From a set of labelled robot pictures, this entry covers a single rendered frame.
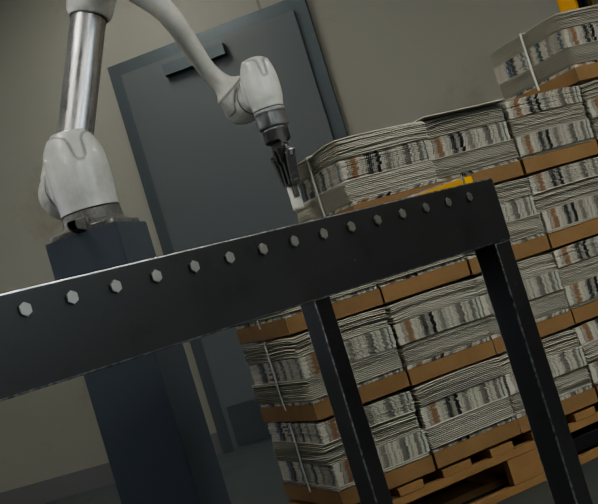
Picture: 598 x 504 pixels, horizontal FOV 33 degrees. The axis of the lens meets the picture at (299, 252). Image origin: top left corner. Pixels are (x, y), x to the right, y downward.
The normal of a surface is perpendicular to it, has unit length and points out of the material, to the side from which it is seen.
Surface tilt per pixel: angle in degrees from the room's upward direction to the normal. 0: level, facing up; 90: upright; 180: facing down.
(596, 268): 90
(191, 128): 90
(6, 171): 90
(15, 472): 90
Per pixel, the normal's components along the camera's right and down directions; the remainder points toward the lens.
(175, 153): -0.23, 0.03
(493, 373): 0.40, -0.16
